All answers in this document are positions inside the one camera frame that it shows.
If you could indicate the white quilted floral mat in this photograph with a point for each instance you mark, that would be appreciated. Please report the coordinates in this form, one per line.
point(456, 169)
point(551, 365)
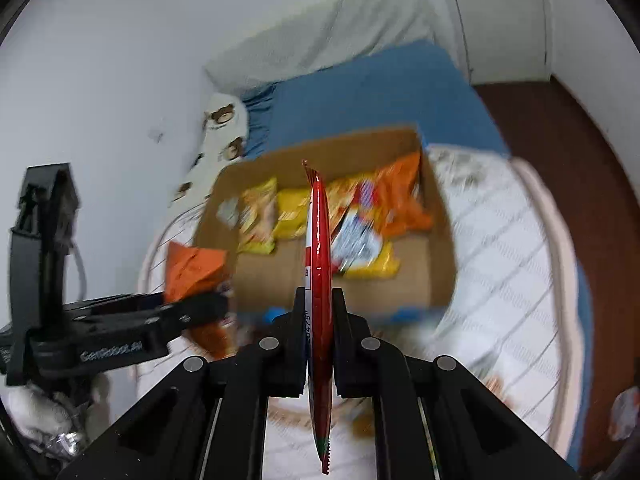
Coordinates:
point(513, 320)

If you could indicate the blue bed sheet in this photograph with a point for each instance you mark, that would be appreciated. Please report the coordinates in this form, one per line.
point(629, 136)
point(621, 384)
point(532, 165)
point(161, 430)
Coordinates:
point(415, 84)

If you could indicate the grey white pillow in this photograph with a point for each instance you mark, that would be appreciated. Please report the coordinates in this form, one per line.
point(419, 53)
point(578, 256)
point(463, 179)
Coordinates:
point(326, 34)

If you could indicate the white door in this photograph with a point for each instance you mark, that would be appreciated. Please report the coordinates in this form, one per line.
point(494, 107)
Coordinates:
point(505, 40)

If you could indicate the orange snack packet in box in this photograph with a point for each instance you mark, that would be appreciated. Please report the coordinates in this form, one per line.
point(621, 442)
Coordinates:
point(399, 211)

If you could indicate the yellow snack packet in box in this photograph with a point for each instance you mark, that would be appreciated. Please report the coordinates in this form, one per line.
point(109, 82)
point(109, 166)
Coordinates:
point(293, 205)

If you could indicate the yellow orange chip packet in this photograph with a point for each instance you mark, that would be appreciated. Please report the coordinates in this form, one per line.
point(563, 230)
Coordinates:
point(258, 218)

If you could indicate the orange snack packet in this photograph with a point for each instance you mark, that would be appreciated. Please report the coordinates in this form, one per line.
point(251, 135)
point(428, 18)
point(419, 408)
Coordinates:
point(190, 271)
point(399, 211)

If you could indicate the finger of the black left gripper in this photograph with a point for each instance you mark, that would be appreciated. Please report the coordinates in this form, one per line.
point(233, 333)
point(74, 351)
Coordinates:
point(194, 311)

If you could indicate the yellow snack packet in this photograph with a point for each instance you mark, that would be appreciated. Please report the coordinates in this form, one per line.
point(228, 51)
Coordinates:
point(216, 339)
point(293, 205)

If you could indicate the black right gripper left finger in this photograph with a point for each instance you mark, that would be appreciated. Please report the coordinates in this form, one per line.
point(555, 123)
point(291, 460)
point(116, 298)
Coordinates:
point(204, 420)

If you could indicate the red white snack packet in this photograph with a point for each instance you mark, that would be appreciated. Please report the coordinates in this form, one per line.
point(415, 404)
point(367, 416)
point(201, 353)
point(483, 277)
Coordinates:
point(358, 250)

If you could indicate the bear pattern pillow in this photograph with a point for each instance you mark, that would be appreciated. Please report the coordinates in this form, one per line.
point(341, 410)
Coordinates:
point(225, 132)

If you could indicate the red white spicy strip packet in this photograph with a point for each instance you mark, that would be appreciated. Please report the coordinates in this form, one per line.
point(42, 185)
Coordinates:
point(318, 311)

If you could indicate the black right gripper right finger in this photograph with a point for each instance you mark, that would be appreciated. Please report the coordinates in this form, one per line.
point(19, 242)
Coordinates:
point(434, 419)

